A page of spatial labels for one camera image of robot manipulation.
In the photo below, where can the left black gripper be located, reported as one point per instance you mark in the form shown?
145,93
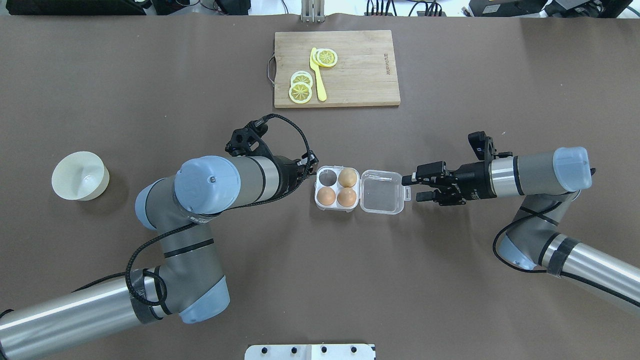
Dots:
288,175

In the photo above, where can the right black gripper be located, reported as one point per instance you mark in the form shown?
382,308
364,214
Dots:
470,178

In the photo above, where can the clear plastic egg box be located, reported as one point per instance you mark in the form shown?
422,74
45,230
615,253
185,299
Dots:
379,191

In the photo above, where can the brown egg from bowl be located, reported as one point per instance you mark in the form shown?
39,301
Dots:
326,196

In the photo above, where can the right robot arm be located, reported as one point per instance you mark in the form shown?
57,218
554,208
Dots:
532,242

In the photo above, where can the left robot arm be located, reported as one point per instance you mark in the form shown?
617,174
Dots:
190,283

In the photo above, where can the brown egg far cell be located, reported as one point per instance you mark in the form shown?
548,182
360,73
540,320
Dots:
348,177

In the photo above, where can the brown egg cell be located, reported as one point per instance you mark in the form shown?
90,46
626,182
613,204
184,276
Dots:
347,197
348,177

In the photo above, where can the brown egg near cell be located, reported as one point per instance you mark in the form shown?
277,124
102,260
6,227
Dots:
347,197

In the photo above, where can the lemon slice front pair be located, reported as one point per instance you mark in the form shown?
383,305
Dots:
300,92

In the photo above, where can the lemon slice pair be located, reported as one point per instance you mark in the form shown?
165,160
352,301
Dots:
302,77
300,92

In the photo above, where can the yellow plastic knife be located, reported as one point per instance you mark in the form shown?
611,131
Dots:
320,88

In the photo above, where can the lemon slice back pair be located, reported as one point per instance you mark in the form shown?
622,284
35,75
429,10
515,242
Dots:
302,77

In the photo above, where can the wooden cutting board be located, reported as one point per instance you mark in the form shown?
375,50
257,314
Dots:
365,74

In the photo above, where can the lemon slice by knife tip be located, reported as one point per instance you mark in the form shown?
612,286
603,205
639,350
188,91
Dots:
325,57

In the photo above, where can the white round bowl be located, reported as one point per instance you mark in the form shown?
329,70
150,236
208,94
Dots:
80,176

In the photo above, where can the aluminium frame post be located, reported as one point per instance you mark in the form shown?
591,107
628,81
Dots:
312,11

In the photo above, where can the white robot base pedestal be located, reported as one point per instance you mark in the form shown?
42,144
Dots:
321,351

